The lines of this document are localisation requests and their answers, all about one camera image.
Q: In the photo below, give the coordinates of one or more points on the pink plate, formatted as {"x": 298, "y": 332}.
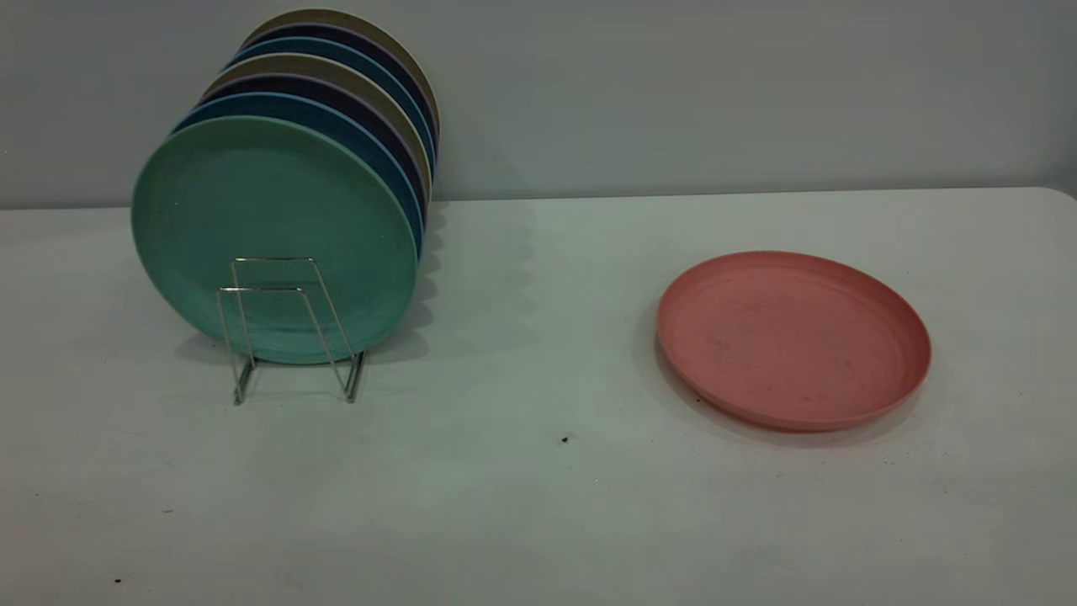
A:
{"x": 791, "y": 337}

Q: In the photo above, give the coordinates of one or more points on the blue plate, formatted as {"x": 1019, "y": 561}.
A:
{"x": 353, "y": 126}
{"x": 353, "y": 52}

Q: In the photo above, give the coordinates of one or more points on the dark purple plate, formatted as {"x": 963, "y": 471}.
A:
{"x": 336, "y": 94}
{"x": 362, "y": 35}

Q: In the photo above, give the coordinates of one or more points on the green plate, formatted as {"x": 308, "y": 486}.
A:
{"x": 252, "y": 202}

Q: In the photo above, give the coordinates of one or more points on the beige plate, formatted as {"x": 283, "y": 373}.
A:
{"x": 353, "y": 17}
{"x": 336, "y": 69}

